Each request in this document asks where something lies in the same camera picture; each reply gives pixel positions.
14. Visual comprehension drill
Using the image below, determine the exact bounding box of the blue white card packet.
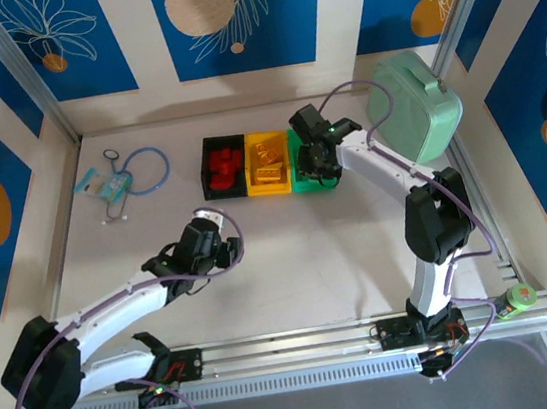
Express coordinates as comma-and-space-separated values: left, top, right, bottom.
70, 162, 134, 207

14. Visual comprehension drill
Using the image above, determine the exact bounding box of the aluminium frame rail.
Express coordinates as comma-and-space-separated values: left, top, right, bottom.
14, 290, 547, 409

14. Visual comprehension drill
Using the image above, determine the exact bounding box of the green plastic bin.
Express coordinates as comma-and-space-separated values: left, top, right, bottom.
284, 123, 343, 197

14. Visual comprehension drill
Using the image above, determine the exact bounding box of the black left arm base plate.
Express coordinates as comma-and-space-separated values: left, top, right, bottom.
110, 347, 207, 393

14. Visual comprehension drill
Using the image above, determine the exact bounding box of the green tape roll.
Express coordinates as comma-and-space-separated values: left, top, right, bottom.
488, 280, 541, 323

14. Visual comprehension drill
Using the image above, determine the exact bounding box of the mint green carry case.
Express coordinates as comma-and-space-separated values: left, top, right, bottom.
358, 43, 471, 175

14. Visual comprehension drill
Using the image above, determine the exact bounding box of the black left connector board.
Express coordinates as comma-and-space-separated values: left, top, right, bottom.
135, 381, 183, 409

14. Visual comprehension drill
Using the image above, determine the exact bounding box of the black right connector board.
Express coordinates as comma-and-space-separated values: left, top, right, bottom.
416, 343, 473, 381

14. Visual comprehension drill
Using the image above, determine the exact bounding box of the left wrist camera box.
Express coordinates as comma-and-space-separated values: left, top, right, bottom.
173, 205, 236, 273

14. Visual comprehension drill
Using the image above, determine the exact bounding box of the black plastic bin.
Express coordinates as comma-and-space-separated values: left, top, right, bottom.
193, 132, 254, 204

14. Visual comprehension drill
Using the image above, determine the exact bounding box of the yellow plastic bin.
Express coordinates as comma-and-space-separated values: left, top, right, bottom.
239, 128, 298, 200

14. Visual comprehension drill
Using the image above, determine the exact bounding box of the black connector board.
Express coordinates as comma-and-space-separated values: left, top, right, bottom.
135, 381, 183, 409
416, 343, 473, 381

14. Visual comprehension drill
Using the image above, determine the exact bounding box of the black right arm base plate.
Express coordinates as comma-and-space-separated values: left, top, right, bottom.
374, 308, 469, 353

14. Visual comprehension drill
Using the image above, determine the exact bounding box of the slotted grey cable duct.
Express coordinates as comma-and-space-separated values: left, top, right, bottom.
36, 351, 428, 409

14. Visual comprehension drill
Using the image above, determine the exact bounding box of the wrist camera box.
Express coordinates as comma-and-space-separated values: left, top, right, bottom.
173, 205, 236, 273
286, 101, 335, 148

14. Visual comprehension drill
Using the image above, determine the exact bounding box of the long orange lego brick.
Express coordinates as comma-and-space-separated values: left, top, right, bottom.
253, 162, 285, 186

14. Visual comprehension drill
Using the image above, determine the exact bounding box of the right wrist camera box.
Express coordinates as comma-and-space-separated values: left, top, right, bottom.
286, 101, 335, 148

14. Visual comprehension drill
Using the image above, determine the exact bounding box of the blue stethoscope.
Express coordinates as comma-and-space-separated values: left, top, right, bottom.
92, 141, 178, 226

